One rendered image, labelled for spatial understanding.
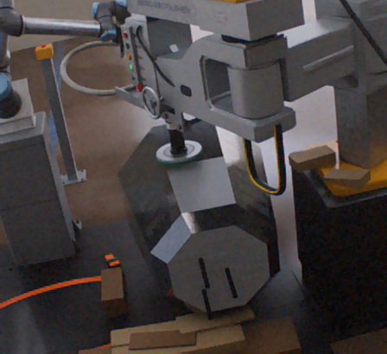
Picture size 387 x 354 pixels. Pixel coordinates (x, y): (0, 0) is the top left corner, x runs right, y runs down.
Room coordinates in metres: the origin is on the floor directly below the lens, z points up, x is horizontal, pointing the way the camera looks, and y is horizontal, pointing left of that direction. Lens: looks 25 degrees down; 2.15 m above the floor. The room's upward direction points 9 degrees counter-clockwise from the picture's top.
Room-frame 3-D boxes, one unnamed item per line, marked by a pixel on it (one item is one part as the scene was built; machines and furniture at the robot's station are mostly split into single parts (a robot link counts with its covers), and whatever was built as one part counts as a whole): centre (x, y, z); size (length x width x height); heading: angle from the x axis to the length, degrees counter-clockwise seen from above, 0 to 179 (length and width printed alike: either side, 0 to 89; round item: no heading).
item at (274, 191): (2.30, -0.25, 1.05); 0.23 x 0.03 x 0.32; 30
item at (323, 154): (2.71, -0.52, 0.81); 0.20 x 0.10 x 0.05; 104
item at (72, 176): (4.65, 0.97, 0.54); 0.20 x 0.20 x 1.09; 6
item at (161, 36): (2.80, 0.04, 1.32); 0.36 x 0.22 x 0.45; 30
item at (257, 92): (2.30, -0.25, 1.34); 0.19 x 0.19 x 0.20
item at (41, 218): (3.66, 1.07, 0.43); 0.50 x 0.50 x 0.85; 6
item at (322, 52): (2.57, -0.61, 1.36); 0.74 x 0.34 x 0.25; 127
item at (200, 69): (2.52, -0.11, 1.30); 0.74 x 0.23 x 0.49; 30
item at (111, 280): (2.95, 0.56, 0.07); 0.30 x 0.12 x 0.12; 3
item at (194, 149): (2.87, 0.08, 0.87); 0.21 x 0.21 x 0.01
